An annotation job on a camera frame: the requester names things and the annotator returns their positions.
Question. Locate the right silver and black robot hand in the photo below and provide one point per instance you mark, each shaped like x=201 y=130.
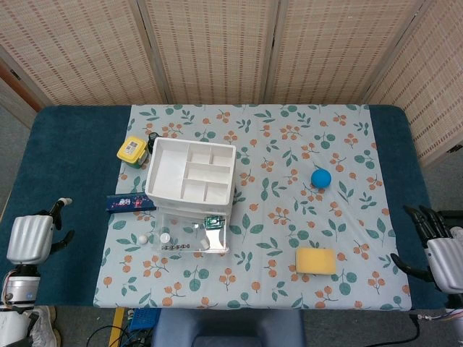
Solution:
x=446 y=260

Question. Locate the left silver and black robot hand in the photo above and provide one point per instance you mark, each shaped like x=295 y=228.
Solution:
x=29 y=238

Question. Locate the small white ball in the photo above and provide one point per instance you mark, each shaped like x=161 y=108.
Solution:
x=143 y=239

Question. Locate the blue robot base seat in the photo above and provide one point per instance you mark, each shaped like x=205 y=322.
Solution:
x=231 y=325

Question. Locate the teal table cover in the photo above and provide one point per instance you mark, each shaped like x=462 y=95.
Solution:
x=83 y=173

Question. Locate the white sneaker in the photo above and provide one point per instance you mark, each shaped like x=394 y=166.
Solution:
x=45 y=329

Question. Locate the dark blue rectangular carton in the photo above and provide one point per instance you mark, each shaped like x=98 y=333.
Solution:
x=126 y=203

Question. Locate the yellow sponge with blue base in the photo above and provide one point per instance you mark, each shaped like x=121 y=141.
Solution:
x=315 y=261

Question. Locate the green container with yellow lid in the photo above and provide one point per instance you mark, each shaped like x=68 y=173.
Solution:
x=131 y=149

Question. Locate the white round cap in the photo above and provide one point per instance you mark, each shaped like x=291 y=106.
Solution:
x=165 y=238

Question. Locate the blue plastic crate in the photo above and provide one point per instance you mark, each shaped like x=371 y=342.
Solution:
x=144 y=320

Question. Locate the blue ball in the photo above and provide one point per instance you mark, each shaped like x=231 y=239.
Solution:
x=321 y=179

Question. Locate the small dark bottle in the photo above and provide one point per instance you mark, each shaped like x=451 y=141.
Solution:
x=153 y=139

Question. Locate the floral leaf and berry tablecloth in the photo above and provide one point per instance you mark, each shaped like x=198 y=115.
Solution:
x=275 y=224

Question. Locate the green circuit board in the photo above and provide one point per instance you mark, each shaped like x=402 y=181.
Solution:
x=213 y=221

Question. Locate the woven bamboo folding screen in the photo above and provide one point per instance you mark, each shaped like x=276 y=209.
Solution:
x=217 y=47

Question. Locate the brown wooden door frame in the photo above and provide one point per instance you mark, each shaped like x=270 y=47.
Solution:
x=30 y=101

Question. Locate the white drawer organizer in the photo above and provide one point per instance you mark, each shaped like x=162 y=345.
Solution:
x=170 y=170

